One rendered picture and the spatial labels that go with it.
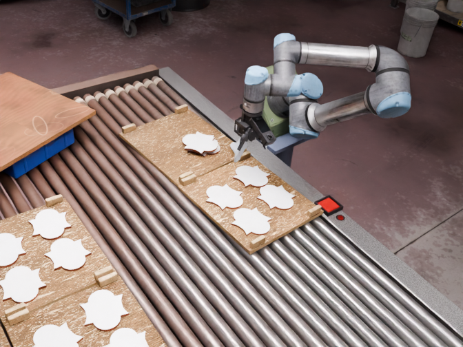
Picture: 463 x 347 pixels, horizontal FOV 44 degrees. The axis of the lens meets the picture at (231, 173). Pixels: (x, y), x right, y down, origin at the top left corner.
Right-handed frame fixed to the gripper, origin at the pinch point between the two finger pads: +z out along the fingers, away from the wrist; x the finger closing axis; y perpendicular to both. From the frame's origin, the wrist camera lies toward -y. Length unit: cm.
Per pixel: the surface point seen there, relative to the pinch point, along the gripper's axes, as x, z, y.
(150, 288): 60, 11, -24
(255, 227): 17.7, 8.0, -23.5
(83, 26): -100, 102, 340
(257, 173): -2.1, 7.6, -1.9
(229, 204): 17.3, 8.0, -9.2
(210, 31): -195, 102, 272
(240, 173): 3.0, 7.8, 1.8
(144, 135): 18.9, 8.8, 44.3
